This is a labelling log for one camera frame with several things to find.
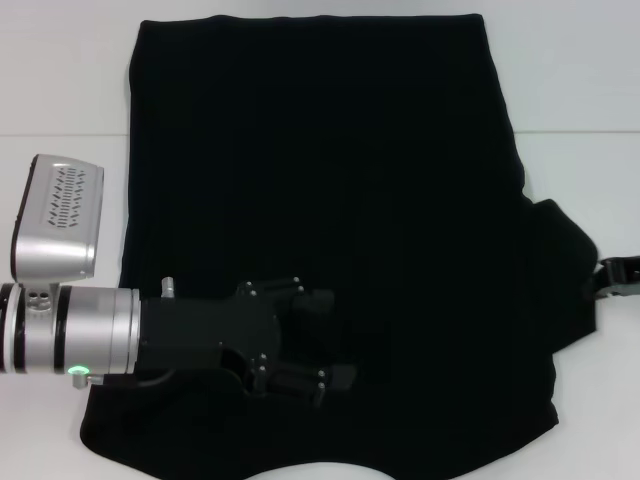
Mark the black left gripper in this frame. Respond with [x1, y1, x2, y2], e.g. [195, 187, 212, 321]
[139, 276, 359, 409]

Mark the black t-shirt with FREE print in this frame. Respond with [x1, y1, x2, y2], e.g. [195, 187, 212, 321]
[79, 14, 601, 480]

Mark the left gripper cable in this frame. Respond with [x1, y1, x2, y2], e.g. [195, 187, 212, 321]
[69, 366, 176, 389]

